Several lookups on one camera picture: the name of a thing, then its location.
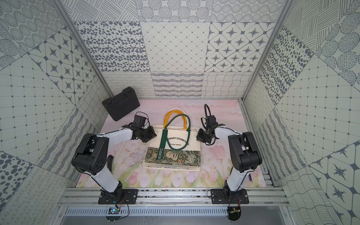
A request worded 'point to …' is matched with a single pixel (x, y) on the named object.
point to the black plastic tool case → (122, 103)
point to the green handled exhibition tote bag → (176, 144)
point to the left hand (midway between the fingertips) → (161, 135)
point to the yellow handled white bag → (173, 113)
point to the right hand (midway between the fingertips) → (198, 140)
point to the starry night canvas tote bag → (191, 163)
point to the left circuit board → (113, 210)
